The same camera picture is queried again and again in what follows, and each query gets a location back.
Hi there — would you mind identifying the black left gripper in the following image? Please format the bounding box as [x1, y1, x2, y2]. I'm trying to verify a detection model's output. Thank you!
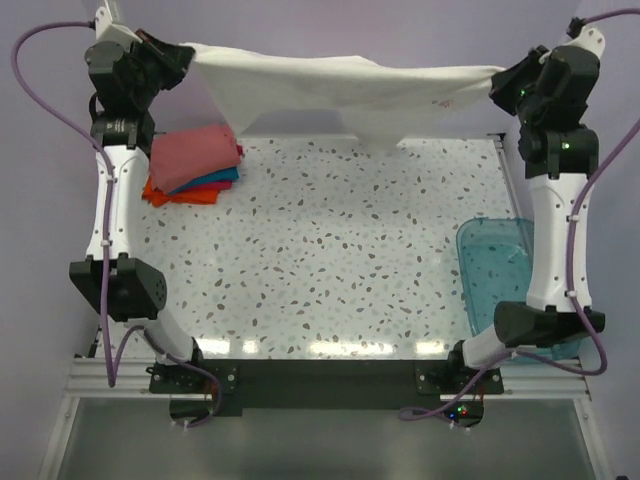
[124, 29, 196, 109]

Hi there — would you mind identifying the white t-shirt with red print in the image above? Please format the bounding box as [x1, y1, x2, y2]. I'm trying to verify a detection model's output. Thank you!
[190, 43, 502, 148]

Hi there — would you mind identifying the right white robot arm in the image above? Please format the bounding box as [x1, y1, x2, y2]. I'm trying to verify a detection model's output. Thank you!
[445, 45, 605, 393]

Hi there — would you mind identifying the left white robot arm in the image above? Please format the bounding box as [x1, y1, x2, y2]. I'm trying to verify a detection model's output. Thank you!
[69, 29, 207, 392]

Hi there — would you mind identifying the pink folded t-shirt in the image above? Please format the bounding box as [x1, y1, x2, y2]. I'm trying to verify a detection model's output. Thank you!
[149, 124, 241, 194]

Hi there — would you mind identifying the orange folded t-shirt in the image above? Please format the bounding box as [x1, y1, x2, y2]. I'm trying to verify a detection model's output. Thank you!
[141, 178, 219, 208]

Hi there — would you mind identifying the blue folded t-shirt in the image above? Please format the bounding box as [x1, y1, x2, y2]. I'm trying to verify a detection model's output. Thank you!
[172, 167, 239, 194]

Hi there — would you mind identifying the teal translucent plastic bin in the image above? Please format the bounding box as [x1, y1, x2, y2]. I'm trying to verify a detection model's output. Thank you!
[456, 218, 604, 369]

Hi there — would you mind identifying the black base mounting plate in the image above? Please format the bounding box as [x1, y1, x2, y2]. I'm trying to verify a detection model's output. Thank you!
[146, 359, 504, 420]

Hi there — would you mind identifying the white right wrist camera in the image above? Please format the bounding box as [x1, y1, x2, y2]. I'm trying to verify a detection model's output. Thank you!
[566, 17, 606, 59]

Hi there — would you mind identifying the aluminium frame rail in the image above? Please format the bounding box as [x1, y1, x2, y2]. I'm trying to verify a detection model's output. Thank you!
[64, 358, 590, 400]

